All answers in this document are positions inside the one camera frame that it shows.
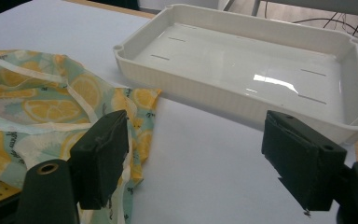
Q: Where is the white plastic tray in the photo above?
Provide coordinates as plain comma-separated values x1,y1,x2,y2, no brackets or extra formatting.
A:
113,3,358,146

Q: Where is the white metal desk frame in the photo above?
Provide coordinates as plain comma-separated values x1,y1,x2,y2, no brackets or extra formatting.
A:
220,0,358,45

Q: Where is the tangle of black floor cables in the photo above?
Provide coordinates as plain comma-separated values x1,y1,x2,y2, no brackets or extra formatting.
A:
292,0,358,74

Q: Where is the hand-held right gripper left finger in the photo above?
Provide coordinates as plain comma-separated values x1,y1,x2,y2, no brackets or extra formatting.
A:
69,109,131,210

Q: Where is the white table mat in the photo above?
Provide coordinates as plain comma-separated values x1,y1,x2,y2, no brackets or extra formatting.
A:
0,0,358,224

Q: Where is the lemon print cloth bag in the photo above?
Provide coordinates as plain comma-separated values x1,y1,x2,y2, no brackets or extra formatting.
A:
0,49,162,224

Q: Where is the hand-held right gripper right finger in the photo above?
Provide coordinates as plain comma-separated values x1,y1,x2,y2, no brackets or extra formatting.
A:
260,109,348,213

